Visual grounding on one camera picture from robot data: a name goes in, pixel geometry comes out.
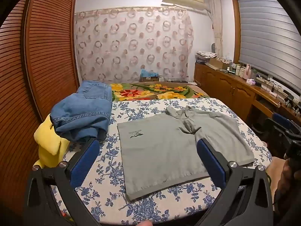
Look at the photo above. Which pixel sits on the white power strip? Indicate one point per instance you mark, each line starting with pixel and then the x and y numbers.
pixel 270 91

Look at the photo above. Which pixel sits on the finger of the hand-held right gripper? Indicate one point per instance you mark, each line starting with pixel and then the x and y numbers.
pixel 281 120

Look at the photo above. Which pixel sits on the pink bottle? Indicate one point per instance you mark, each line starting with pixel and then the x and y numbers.
pixel 247 73

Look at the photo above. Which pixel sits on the flat cardboard box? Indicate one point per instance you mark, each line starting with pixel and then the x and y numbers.
pixel 216 63

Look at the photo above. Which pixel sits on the black flat device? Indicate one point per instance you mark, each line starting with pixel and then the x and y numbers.
pixel 180 81

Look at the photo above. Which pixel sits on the orange yellow floral blanket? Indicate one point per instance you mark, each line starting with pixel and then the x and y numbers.
pixel 164 91

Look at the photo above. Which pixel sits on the small cardboard box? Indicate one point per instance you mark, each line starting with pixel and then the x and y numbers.
pixel 150 79

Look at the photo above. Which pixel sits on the person's left hand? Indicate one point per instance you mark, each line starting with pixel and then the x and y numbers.
pixel 147 223

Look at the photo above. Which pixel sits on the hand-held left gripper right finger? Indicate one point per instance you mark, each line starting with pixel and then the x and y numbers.
pixel 211 162

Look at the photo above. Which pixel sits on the white wrapped pipe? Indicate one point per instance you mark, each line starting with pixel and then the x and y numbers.
pixel 216 23

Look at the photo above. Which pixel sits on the stack of papers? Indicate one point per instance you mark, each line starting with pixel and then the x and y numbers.
pixel 204 56

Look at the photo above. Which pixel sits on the white bottle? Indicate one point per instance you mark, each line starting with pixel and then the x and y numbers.
pixel 242 72
pixel 238 70

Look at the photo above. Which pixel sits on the pink tissue pack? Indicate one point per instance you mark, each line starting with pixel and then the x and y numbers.
pixel 251 81

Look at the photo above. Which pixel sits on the blue floral bed sheet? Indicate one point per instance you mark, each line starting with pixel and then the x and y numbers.
pixel 110 167

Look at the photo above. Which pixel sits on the person's right hand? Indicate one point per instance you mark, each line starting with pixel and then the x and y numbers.
pixel 288 176

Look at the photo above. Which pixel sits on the wooden cabinet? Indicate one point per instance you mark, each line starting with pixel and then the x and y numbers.
pixel 225 84

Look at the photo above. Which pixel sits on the blue denim jeans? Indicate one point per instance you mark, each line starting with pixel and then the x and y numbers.
pixel 80 113

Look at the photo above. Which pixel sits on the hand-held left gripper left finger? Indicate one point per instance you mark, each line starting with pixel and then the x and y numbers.
pixel 84 162

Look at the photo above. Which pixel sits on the grey polo shirt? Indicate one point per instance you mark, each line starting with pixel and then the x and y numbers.
pixel 160 150

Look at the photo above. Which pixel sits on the small grey fan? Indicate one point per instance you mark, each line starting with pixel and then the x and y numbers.
pixel 214 47

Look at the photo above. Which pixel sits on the wooden louvered wardrobe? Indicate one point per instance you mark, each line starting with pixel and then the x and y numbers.
pixel 47 51

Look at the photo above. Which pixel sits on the yellow cloth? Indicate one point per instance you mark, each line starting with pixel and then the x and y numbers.
pixel 47 143

